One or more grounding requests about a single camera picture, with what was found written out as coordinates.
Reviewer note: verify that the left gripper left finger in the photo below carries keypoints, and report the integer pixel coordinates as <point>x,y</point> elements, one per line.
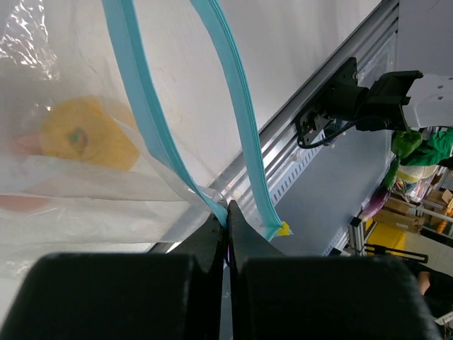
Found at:
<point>124,296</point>

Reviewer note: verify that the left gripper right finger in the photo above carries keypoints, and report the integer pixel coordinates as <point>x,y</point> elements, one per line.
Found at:
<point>276,296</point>

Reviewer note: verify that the clear zip top bag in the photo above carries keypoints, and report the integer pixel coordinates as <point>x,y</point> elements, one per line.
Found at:
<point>123,124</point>

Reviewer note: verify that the yellow toy fruit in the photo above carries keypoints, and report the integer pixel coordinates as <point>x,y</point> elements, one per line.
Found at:
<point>85,129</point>

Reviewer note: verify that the pink toy egg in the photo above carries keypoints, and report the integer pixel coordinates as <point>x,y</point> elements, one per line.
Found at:
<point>27,145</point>

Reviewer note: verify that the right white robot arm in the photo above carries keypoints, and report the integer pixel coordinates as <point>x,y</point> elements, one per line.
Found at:
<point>407,100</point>

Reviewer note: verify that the purple toy eggplant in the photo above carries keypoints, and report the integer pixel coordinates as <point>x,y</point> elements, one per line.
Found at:
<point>376,202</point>

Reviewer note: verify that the green toy bell pepper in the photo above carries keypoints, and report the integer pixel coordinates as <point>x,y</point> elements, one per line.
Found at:
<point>404,143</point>

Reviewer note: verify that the green cloth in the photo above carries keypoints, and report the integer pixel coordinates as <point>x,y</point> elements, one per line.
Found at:
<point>431,152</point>

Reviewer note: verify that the aluminium rail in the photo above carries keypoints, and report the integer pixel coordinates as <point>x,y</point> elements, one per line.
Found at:
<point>296,54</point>

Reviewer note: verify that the white slotted cable duct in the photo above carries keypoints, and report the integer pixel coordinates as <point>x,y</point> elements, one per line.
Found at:
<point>284,163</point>

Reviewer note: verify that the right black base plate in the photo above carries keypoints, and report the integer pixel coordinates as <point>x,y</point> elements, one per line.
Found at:
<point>339,98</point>

